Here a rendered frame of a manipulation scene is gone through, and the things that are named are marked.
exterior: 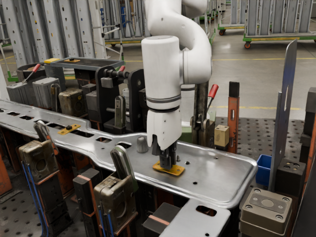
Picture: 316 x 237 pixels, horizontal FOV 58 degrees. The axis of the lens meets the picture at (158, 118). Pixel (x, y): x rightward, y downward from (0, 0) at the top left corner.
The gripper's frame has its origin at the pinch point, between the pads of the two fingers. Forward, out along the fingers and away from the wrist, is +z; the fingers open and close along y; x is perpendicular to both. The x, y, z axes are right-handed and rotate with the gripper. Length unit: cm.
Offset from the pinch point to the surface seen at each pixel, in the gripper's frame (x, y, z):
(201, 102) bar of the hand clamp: 0.4, -19.8, -9.2
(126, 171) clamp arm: -3.8, 12.3, -2.4
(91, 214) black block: -17.2, 14.5, 14.9
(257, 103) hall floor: -58, -311, 102
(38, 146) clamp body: -38.0, 13.0, -0.7
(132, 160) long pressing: -11.8, 0.7, 3.3
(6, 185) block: -76, 10, 29
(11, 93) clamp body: -105, -17, 1
